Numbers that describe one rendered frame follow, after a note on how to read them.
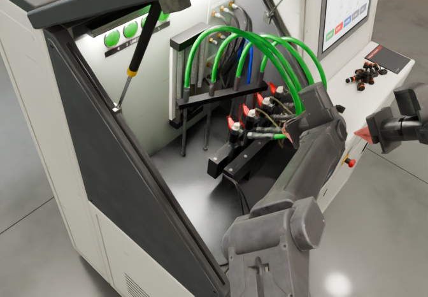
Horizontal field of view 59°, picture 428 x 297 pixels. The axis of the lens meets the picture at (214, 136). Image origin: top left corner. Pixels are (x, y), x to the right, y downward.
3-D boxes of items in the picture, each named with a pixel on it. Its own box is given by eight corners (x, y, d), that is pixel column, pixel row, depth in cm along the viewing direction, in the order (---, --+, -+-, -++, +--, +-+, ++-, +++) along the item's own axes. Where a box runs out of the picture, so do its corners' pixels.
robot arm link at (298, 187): (235, 278, 46) (319, 262, 40) (214, 236, 45) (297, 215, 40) (308, 155, 82) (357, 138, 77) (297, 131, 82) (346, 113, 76)
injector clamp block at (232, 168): (227, 202, 129) (233, 174, 118) (205, 185, 133) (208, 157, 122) (281, 148, 149) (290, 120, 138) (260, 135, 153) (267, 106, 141)
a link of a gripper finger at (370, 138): (358, 111, 102) (388, 106, 93) (365, 136, 103) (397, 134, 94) (341, 120, 99) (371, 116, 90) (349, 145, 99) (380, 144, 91)
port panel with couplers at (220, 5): (209, 81, 138) (217, 1, 115) (202, 78, 139) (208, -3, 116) (230, 67, 145) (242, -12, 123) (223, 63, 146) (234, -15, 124)
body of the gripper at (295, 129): (282, 125, 91) (298, 125, 84) (314, 106, 94) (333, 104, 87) (293, 150, 92) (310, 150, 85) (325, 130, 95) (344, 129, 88)
